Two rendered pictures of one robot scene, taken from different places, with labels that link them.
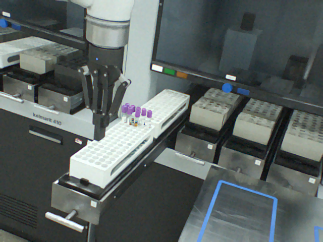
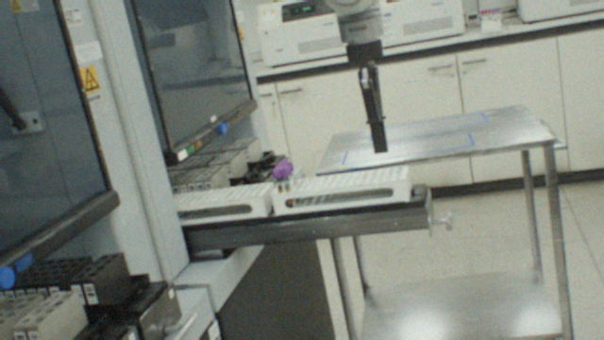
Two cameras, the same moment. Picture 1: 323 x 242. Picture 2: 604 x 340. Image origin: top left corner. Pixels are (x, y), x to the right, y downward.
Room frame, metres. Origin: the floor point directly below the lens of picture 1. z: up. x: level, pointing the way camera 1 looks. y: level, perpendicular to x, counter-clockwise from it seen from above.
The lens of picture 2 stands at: (1.11, 1.49, 1.26)
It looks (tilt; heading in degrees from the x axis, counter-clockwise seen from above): 14 degrees down; 266
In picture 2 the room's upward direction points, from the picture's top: 11 degrees counter-clockwise
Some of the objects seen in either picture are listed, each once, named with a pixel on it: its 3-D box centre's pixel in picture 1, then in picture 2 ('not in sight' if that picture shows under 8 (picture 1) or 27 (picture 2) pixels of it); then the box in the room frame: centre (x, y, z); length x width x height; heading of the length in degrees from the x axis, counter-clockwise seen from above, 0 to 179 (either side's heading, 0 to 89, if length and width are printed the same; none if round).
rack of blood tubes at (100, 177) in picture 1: (116, 149); (342, 193); (0.94, 0.11, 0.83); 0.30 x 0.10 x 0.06; 160
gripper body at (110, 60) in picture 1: (105, 63); (366, 63); (0.85, 0.14, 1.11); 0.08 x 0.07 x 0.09; 70
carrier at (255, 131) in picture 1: (252, 130); (236, 166); (1.17, -0.30, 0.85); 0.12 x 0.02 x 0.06; 70
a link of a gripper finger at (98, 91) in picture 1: (98, 90); (371, 96); (0.85, 0.15, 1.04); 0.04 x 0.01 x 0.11; 160
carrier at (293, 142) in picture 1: (302, 145); (253, 151); (1.12, -0.44, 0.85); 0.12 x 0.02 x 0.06; 69
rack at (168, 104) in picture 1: (161, 112); (210, 208); (1.24, 0.00, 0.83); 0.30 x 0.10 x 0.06; 160
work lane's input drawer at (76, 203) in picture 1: (136, 146); (289, 222); (1.07, 0.06, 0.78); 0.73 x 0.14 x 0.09; 160
